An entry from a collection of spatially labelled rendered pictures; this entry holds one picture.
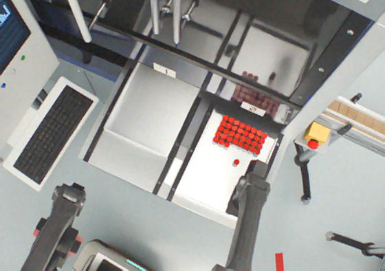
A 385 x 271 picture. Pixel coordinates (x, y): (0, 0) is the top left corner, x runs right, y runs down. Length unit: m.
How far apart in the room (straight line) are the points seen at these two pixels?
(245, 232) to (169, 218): 1.51
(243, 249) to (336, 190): 1.75
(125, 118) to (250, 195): 0.73
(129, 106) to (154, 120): 0.11
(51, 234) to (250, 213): 0.48
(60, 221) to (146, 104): 0.75
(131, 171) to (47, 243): 0.68
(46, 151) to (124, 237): 0.91
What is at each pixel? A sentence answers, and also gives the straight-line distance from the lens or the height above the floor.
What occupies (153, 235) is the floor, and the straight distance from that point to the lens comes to 2.55.
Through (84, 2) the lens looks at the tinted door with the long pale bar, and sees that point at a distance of 1.48.
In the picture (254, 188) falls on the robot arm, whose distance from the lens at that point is 1.20.
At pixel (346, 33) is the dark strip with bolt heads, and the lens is 1.01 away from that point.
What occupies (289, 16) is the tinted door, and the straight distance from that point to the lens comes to 1.04.
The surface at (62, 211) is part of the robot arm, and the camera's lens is 1.17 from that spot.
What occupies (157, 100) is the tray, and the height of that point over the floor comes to 0.88.
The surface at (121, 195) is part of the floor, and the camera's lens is 2.58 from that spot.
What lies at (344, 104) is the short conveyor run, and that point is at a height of 0.93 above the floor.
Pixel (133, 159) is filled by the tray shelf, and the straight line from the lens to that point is 1.70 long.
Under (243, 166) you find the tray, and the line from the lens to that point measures 1.71.
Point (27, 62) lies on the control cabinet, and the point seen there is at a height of 1.06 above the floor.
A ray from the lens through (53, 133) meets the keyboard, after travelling 1.83.
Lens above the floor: 2.55
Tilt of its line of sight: 75 degrees down
